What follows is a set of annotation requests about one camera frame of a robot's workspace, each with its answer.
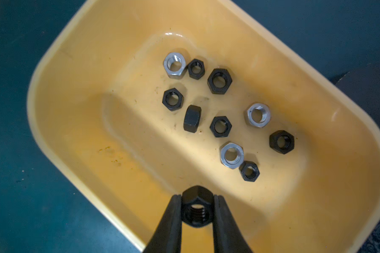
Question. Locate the black nut cluster one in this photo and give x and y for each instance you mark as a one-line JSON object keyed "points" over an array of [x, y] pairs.
{"points": [[197, 206]]}

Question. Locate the black nut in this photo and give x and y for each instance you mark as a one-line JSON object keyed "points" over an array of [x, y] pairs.
{"points": [[173, 99], [219, 81], [249, 171], [196, 69]]}

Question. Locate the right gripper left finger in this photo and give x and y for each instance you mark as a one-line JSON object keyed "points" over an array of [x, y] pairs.
{"points": [[168, 235]]}

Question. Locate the black nut cluster three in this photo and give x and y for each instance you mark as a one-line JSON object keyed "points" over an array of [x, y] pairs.
{"points": [[192, 118]]}

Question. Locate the black nut cluster two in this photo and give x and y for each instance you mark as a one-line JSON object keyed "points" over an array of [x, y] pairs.
{"points": [[220, 127]]}

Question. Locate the black nut cluster four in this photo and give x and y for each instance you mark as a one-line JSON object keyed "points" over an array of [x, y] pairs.
{"points": [[281, 141]]}

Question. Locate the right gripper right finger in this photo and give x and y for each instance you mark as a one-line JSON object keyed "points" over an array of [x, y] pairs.
{"points": [[226, 234]]}

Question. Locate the black nut bottom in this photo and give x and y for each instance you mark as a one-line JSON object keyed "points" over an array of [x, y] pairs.
{"points": [[196, 69]]}

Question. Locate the yellow plastic storage box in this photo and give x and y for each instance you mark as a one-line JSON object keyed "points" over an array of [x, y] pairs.
{"points": [[95, 110]]}

